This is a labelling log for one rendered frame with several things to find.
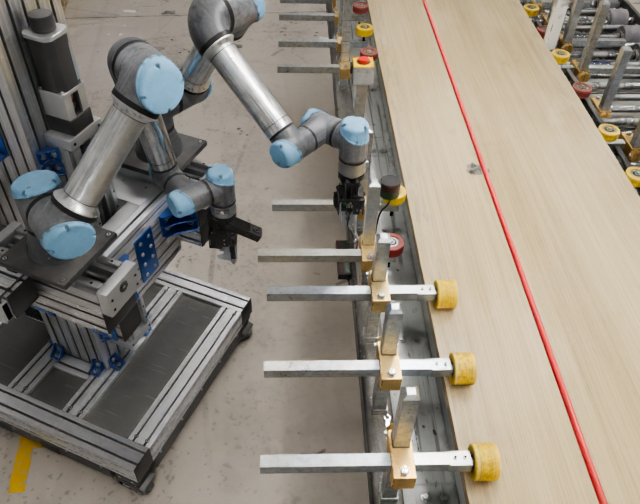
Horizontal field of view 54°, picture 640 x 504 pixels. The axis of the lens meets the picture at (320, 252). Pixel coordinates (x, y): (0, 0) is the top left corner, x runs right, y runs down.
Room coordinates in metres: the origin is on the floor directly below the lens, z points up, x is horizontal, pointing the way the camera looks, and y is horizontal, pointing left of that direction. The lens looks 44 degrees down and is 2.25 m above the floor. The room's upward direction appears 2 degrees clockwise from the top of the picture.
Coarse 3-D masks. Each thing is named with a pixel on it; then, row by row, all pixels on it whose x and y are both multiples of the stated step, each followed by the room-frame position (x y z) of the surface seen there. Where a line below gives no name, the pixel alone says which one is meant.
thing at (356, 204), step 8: (344, 176) 1.36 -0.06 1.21; (360, 176) 1.37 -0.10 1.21; (344, 184) 1.39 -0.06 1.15; (352, 184) 1.34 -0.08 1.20; (360, 184) 1.41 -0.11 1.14; (344, 192) 1.37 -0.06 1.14; (352, 192) 1.34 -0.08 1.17; (360, 192) 1.37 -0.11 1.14; (344, 200) 1.34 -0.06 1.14; (352, 200) 1.34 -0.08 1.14; (360, 200) 1.34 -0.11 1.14; (344, 208) 1.34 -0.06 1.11; (352, 208) 1.36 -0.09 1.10; (360, 208) 1.36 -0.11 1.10
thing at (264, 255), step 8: (264, 256) 1.40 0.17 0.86; (272, 256) 1.40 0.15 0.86; (280, 256) 1.40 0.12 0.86; (288, 256) 1.40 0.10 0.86; (296, 256) 1.40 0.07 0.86; (304, 256) 1.40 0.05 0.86; (312, 256) 1.40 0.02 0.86; (320, 256) 1.41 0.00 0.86; (328, 256) 1.41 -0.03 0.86; (336, 256) 1.41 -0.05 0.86; (344, 256) 1.41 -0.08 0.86; (352, 256) 1.41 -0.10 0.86; (360, 256) 1.41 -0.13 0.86
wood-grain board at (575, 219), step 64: (384, 0) 3.26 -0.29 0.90; (448, 0) 3.29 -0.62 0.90; (512, 0) 3.32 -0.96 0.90; (384, 64) 2.58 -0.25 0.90; (512, 64) 2.62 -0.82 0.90; (448, 128) 2.09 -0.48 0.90; (512, 128) 2.10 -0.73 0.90; (576, 128) 2.12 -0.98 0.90; (448, 192) 1.69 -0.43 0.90; (512, 192) 1.71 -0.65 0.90; (576, 192) 1.72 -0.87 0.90; (448, 256) 1.38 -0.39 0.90; (576, 256) 1.40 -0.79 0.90; (448, 320) 1.13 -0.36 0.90; (512, 320) 1.14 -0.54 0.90; (576, 320) 1.15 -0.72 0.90; (448, 384) 0.92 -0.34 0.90; (512, 384) 0.93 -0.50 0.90; (576, 384) 0.93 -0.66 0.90; (512, 448) 0.75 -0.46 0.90; (576, 448) 0.75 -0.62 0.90
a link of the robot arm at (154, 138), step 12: (108, 60) 1.35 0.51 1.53; (156, 120) 1.40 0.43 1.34; (144, 132) 1.39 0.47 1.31; (156, 132) 1.39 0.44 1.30; (144, 144) 1.39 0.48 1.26; (156, 144) 1.39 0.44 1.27; (168, 144) 1.42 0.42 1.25; (156, 156) 1.39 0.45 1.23; (168, 156) 1.41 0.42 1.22; (156, 168) 1.40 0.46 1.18; (168, 168) 1.40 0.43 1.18; (156, 180) 1.41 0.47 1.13; (168, 180) 1.38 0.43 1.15
